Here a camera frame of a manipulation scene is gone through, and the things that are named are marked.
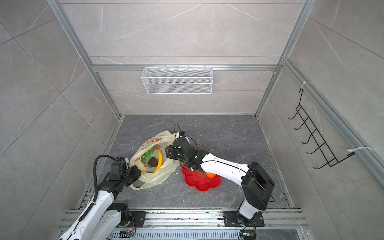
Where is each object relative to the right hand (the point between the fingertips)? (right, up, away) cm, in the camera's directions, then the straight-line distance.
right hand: (167, 150), depth 80 cm
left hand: (-16, -11, +5) cm, 20 cm away
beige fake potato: (-16, -11, +7) cm, 21 cm away
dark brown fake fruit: (-11, -9, +10) cm, 17 cm away
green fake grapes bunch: (-15, -5, +14) cm, 22 cm away
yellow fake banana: (-7, -9, +12) cm, 16 cm away
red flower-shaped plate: (+18, -18, +7) cm, 26 cm away
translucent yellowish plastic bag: (-10, -16, 0) cm, 19 cm away
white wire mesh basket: (+3, +45, +21) cm, 49 cm away
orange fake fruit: (+24, -15, +5) cm, 29 cm away
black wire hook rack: (+72, +3, -16) cm, 74 cm away
